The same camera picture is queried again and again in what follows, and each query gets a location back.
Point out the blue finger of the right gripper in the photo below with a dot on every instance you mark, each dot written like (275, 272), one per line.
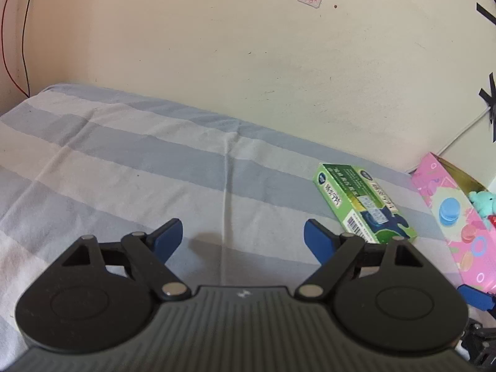
(476, 298)

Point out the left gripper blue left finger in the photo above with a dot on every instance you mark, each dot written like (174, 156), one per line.
(165, 240)

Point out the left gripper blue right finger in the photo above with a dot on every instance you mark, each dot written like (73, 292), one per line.
(319, 240)

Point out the teal plush toy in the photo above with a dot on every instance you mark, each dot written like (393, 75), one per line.
(483, 202)

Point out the green patterned small box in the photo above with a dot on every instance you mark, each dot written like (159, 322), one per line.
(360, 204)

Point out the pink macaron biscuit tin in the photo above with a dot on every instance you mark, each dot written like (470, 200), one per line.
(471, 239)

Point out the striped bed sheet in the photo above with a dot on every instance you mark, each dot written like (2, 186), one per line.
(81, 160)

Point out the black tape cross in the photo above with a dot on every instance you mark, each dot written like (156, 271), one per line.
(490, 99)

